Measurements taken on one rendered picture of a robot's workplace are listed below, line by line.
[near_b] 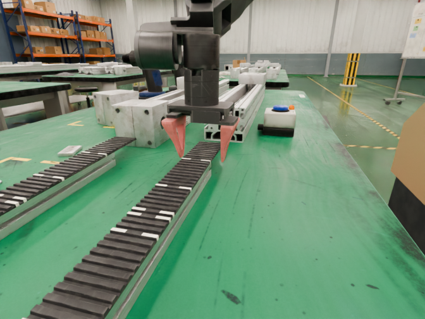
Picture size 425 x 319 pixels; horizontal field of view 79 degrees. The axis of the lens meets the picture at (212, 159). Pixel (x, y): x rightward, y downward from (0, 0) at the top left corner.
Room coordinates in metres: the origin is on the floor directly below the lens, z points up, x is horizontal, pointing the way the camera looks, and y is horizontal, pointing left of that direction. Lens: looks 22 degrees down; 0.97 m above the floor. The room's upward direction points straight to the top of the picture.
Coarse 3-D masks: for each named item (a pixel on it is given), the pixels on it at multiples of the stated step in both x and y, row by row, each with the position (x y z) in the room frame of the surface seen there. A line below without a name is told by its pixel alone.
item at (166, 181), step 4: (160, 180) 0.32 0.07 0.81; (164, 180) 0.33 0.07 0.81; (168, 180) 0.33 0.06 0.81; (172, 180) 0.32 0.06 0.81; (176, 180) 0.32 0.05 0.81; (180, 180) 0.32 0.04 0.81; (184, 180) 0.32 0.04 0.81; (188, 180) 0.32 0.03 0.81; (164, 184) 0.32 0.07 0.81; (168, 184) 0.31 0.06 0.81; (172, 184) 0.31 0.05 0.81; (176, 184) 0.31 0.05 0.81; (180, 184) 0.31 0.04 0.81; (184, 184) 0.31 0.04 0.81; (188, 184) 0.31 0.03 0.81; (192, 184) 0.31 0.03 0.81; (192, 188) 0.31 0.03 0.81
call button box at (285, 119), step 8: (272, 112) 0.67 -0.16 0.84; (280, 112) 0.67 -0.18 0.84; (288, 112) 0.67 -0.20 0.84; (264, 120) 0.67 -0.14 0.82; (272, 120) 0.66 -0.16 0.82; (280, 120) 0.66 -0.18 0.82; (288, 120) 0.65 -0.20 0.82; (264, 128) 0.66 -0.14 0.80; (272, 128) 0.66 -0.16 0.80; (280, 128) 0.66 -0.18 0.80; (288, 128) 0.65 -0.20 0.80; (288, 136) 0.65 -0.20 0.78
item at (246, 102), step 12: (240, 84) 1.15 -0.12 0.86; (264, 84) 1.31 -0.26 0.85; (228, 96) 0.79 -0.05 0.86; (240, 96) 1.03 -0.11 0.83; (252, 96) 0.79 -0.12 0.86; (240, 108) 0.60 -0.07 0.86; (252, 108) 0.77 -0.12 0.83; (240, 120) 0.60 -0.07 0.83; (252, 120) 0.79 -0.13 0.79; (204, 132) 0.62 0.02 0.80; (216, 132) 0.66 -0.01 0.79; (240, 132) 0.60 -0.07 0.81
